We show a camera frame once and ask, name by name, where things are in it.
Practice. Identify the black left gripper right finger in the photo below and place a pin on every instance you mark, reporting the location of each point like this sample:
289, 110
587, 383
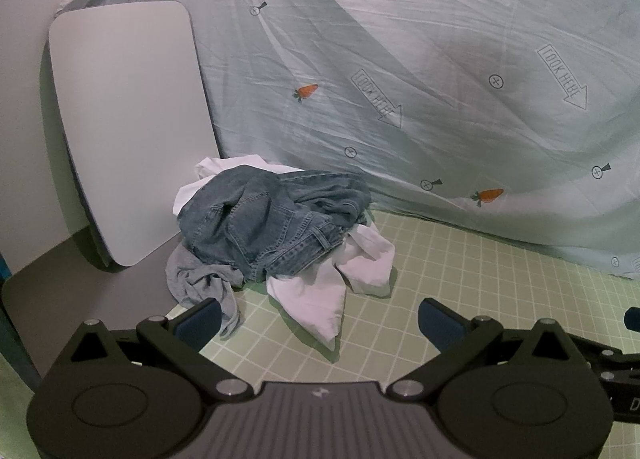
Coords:
461, 344

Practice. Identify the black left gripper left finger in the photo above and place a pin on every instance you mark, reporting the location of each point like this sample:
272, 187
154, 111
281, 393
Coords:
175, 345

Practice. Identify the blue denim jeans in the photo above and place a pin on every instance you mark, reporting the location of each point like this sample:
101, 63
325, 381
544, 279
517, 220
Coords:
266, 224

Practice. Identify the grey t-shirt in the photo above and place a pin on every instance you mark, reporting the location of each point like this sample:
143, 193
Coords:
190, 281

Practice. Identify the white shirt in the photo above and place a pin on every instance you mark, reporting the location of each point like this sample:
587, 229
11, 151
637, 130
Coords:
315, 297

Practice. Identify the white rounded board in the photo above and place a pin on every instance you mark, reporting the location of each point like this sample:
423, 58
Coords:
135, 116

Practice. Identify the light blue carrot-print sheet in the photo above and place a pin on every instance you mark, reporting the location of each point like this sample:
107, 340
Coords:
516, 118

